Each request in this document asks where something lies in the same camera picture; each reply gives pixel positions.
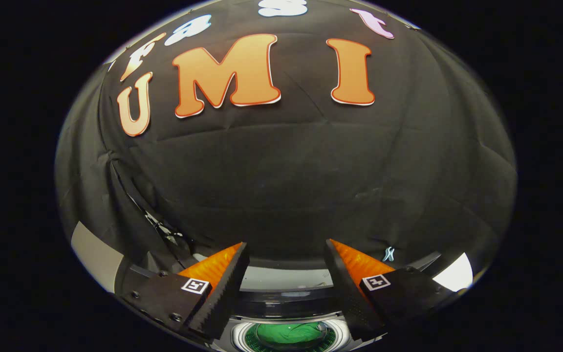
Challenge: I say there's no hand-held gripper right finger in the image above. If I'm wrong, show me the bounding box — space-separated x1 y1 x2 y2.
324 239 460 341

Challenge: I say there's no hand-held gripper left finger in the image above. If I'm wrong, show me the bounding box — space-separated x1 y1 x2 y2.
115 242 251 343

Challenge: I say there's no green button shirt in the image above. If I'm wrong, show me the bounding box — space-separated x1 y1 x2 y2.
257 323 329 349

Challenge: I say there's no grey washing machine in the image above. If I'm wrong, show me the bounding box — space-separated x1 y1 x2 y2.
115 249 444 352

